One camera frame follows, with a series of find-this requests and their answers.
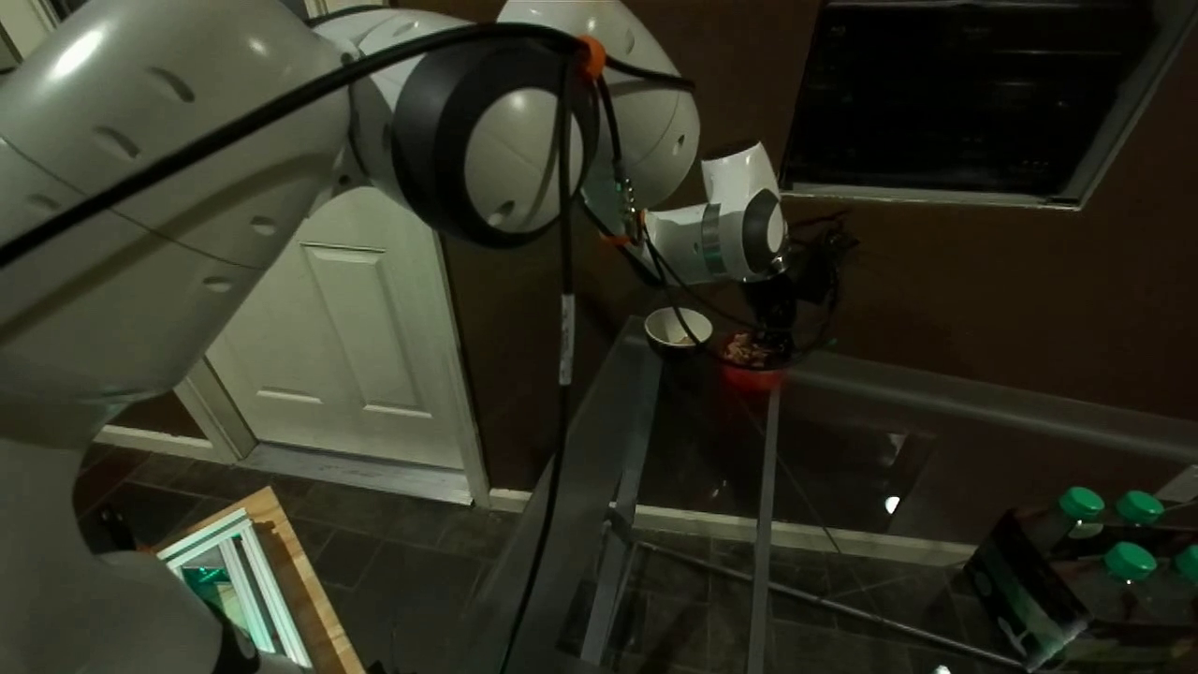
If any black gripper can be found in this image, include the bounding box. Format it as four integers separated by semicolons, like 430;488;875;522
744;223;853;367

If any black bowl with white inside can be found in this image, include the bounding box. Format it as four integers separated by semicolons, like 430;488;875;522
639;302;719;367

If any dark window with white frame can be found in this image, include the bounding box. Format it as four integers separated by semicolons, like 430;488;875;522
779;0;1198;215

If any orange cable tie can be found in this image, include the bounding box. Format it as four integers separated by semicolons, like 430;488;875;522
574;35;614;79

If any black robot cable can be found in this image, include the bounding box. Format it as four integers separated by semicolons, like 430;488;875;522
0;19;703;674

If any white panel door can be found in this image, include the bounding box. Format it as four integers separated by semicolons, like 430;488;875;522
202;184;496;508

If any shrink-wrapped bottle pack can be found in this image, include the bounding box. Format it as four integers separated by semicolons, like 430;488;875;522
956;484;1198;674

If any wooden framed glass cabinet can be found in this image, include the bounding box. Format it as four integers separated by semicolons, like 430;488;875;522
152;484;367;674

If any red bowl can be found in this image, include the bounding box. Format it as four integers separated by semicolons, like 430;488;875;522
715;331;798;392

